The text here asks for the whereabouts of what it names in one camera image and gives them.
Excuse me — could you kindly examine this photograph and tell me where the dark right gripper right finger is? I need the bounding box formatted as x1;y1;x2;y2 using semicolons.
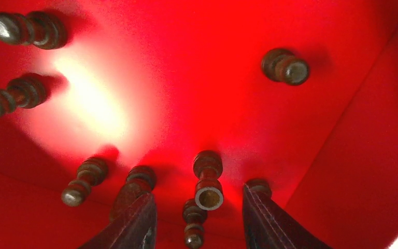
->
243;185;331;248

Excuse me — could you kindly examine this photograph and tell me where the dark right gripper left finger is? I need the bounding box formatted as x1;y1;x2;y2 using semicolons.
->
80;193;157;249

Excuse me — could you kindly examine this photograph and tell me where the dark piece in tray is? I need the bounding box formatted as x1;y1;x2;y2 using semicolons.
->
245;178;272;199

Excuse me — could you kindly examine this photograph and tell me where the dark bishop in tray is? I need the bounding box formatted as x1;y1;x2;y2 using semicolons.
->
109;165;157;223

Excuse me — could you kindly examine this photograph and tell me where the dark pawn in tray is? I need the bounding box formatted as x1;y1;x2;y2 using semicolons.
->
61;157;108;207
0;75;48;118
261;48;310;86
0;11;68;50
182;199;207;249

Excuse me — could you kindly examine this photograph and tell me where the dark rook in tray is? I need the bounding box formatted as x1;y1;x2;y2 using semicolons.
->
193;150;224;211

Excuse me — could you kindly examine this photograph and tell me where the red plastic tray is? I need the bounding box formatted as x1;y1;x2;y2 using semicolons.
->
0;1;398;248

